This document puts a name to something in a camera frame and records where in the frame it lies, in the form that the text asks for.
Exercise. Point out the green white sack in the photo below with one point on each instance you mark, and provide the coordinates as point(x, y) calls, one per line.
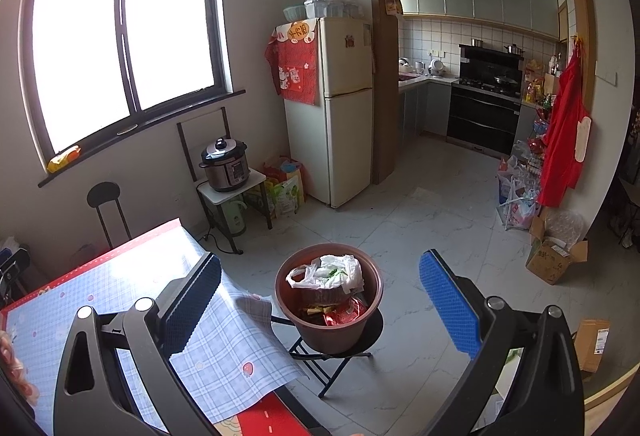
point(289, 198)

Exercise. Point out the cream refrigerator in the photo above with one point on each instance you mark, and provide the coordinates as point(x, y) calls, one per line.
point(345, 140)

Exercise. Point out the black folding stool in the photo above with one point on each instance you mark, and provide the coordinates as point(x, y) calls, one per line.
point(325, 366)

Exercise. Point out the person's left hand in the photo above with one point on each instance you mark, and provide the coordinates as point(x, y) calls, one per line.
point(17, 366)

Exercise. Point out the wooden door frame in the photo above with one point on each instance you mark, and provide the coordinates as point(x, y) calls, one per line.
point(382, 115)

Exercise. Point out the condiment bottles group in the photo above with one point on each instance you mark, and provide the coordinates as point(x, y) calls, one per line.
point(540, 85)

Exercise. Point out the dark wok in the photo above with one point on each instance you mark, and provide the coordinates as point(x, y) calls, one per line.
point(505, 79)

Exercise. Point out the pale green bowl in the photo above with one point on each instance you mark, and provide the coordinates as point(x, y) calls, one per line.
point(294, 13)

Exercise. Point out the red fridge sticker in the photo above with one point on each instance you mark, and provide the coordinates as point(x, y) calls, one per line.
point(350, 40)

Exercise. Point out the grey kitchen base cabinet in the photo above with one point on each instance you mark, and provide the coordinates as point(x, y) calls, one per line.
point(435, 108)

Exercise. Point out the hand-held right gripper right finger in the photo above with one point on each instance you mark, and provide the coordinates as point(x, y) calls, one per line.
point(450, 303)

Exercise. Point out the gold red foil wrapper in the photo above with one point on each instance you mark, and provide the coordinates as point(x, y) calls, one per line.
point(320, 303)

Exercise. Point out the flat cardboard box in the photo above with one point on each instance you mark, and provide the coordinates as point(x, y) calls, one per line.
point(592, 346)

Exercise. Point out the brown plastic flower pot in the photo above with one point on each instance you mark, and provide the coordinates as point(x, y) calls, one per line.
point(320, 336)

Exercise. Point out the open cardboard box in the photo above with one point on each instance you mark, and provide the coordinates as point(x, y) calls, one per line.
point(550, 263)

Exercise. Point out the electric pressure cooker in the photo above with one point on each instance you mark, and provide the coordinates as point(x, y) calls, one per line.
point(225, 168)

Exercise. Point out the dark framed window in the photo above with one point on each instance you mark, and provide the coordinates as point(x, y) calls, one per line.
point(125, 40)

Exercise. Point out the red apron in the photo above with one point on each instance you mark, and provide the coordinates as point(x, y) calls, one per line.
point(562, 140)

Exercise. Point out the bubble wrap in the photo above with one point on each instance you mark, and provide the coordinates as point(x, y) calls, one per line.
point(567, 226)

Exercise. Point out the white plastic bag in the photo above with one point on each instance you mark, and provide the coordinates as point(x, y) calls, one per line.
point(330, 273)

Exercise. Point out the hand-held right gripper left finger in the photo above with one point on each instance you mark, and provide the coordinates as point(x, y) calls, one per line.
point(192, 303)

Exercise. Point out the red gift bag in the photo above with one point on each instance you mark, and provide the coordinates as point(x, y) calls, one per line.
point(280, 168)

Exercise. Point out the red printed cloth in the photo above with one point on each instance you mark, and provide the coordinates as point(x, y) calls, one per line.
point(297, 65)

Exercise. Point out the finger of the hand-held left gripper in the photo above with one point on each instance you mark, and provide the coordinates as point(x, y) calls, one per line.
point(14, 268)

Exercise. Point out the black stove oven unit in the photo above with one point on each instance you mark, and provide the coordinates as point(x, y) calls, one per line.
point(482, 120)

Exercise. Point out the black round-back chair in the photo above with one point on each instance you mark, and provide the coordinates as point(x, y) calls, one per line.
point(104, 195)

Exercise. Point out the blue plaid tablecloth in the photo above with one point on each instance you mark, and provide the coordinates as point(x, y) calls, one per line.
point(125, 276)

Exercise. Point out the yellow snack packet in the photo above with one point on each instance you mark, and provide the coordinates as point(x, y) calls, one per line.
point(64, 159)

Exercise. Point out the floor plastic bags pile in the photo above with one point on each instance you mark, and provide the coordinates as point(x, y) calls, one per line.
point(517, 201)

